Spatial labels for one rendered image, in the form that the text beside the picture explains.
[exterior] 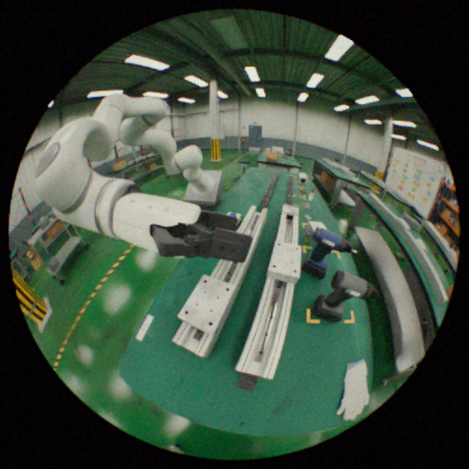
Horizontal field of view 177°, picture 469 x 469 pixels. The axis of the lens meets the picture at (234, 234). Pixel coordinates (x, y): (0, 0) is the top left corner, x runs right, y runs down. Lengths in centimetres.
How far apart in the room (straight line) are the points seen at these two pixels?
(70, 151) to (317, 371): 72
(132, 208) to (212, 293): 34
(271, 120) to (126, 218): 1184
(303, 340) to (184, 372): 40
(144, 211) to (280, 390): 55
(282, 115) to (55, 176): 1194
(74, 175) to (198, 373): 53
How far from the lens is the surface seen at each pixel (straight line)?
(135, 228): 16
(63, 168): 20
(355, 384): 66
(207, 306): 42
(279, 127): 1189
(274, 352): 44
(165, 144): 71
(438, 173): 325
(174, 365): 54
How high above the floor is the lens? 129
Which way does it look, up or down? 39 degrees down
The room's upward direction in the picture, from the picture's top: straight up
